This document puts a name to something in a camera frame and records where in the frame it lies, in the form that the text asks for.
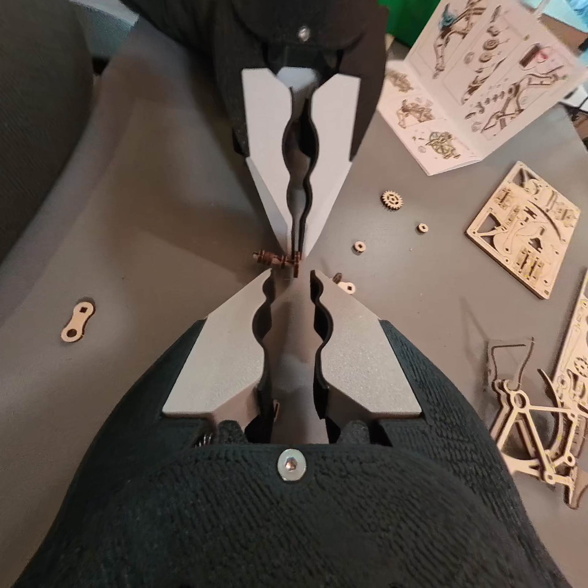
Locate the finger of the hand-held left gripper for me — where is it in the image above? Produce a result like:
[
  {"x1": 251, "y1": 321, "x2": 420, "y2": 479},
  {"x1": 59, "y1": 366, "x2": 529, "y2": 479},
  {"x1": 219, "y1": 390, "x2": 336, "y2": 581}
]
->
[
  {"x1": 241, "y1": 67, "x2": 297, "y2": 258},
  {"x1": 299, "y1": 73, "x2": 362, "y2": 258}
]

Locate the wooden model frame assembly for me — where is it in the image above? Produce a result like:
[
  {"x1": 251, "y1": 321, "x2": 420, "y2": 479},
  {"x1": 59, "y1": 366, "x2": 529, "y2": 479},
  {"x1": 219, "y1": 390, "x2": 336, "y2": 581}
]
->
[{"x1": 487, "y1": 337, "x2": 588, "y2": 508}]

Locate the flat wooden link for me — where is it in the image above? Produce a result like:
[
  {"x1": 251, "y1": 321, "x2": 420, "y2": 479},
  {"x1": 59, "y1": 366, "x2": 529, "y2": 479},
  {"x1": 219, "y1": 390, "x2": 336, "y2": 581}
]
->
[{"x1": 61, "y1": 299, "x2": 96, "y2": 343}]

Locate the wooden axle assembly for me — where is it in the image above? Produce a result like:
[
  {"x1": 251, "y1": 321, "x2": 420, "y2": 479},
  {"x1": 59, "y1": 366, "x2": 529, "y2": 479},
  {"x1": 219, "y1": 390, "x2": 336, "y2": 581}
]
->
[{"x1": 253, "y1": 248, "x2": 303, "y2": 278}]

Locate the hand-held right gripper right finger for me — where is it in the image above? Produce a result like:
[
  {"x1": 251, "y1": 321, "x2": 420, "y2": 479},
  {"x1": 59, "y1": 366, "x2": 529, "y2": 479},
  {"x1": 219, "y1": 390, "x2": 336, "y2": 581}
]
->
[{"x1": 310, "y1": 270, "x2": 424, "y2": 433}]

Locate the laser-cut wooden parts sheet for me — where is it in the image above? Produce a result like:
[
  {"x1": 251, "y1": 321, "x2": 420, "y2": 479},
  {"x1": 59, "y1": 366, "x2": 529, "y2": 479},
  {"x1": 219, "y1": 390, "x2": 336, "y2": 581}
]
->
[
  {"x1": 465, "y1": 161, "x2": 582, "y2": 300},
  {"x1": 549, "y1": 271, "x2": 588, "y2": 416}
]

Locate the large green plastic bin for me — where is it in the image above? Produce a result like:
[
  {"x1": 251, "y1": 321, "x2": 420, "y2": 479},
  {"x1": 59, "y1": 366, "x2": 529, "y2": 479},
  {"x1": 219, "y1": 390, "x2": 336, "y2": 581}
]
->
[{"x1": 383, "y1": 0, "x2": 442, "y2": 49}]

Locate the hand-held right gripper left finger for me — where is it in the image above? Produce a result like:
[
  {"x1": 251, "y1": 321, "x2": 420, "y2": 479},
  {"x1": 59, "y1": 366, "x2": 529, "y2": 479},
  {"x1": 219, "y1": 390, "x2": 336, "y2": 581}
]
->
[{"x1": 162, "y1": 269, "x2": 276, "y2": 428}]

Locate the instruction booklet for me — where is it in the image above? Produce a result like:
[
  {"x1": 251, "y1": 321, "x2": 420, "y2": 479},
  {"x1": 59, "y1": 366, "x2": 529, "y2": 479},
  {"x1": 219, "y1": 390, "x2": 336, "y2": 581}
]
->
[{"x1": 379, "y1": 0, "x2": 588, "y2": 176}]

